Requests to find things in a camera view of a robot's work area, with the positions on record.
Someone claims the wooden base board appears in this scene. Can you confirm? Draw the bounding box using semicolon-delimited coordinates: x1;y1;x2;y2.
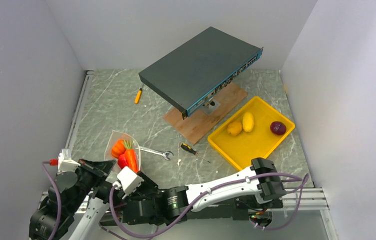
163;83;248;145

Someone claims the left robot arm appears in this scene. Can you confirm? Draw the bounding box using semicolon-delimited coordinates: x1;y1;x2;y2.
28;159;120;240

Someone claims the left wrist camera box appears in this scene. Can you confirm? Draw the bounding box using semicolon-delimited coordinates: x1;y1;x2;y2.
47;148;81;174

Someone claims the orange carrot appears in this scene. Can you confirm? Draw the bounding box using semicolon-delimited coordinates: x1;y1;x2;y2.
123;140;139;173

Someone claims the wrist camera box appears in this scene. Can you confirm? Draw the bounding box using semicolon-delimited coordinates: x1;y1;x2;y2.
47;148;81;174
113;166;144;196

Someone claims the purple onion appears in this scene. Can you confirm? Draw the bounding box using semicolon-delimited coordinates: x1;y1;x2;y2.
270;121;287;136

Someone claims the red bell pepper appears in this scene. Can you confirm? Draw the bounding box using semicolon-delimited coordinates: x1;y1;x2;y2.
117;153;128;169

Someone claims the dark network switch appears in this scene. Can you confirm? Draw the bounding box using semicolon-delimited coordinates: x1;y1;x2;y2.
139;26;263;119

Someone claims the silver wrench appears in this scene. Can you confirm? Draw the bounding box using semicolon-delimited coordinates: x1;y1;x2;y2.
139;146;174;161

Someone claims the black yellow screwdriver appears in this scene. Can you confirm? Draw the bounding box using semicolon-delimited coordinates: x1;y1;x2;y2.
180;142;211;163

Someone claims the metal stand post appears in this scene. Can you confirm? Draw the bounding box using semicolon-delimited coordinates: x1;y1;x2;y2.
199;98;220;116

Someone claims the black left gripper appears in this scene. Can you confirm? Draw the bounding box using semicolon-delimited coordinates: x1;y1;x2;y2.
67;157;116;213

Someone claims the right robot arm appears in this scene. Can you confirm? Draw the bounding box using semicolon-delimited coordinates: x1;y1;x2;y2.
122;157;287;226

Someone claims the tan potato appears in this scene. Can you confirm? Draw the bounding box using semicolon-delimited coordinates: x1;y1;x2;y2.
226;121;243;137

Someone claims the clear polka dot zip bag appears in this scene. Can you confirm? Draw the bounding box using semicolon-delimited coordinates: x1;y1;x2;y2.
104;130;141;174

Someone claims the yellow plastic tray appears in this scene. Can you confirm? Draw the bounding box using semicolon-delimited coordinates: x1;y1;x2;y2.
207;96;295;171

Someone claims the small orange pumpkin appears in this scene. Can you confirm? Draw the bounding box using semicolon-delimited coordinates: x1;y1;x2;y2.
111;139;127;158

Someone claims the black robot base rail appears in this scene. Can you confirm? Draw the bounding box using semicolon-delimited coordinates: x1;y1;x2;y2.
99;186;286;227

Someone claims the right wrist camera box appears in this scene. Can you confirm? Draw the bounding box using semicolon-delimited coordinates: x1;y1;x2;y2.
113;166;144;196

